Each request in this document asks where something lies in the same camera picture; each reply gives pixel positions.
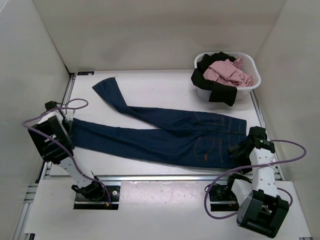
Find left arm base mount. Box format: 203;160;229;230
73;185;121;211

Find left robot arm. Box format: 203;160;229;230
21;99;111;203

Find pink garment in basket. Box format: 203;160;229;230
203;57;254;88

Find purple cable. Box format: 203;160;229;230
22;98;112;205
204;139;308;220

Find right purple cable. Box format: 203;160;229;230
204;139;308;220

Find white plastic laundry basket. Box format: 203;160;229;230
191;51;261;107

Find dark corner label sticker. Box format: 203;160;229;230
77;71;95;76

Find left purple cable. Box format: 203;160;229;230
22;98;112;205

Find dark blue denim trousers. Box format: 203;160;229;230
72;77;250;169

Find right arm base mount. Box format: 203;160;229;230
209;183;239;212

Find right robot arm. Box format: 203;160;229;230
224;126;289;239

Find black garment in basket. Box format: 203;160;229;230
191;52;238;107

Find left aluminium rail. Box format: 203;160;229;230
35;73;77;184

